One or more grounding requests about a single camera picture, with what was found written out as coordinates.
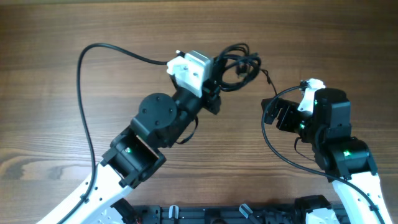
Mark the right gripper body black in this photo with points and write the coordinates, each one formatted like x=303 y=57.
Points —
x=292 y=119

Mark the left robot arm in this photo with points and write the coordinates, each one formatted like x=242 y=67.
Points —
x=134 y=155

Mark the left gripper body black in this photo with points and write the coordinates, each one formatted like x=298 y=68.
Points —
x=208 y=98

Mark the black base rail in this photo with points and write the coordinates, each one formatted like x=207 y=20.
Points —
x=284 y=213

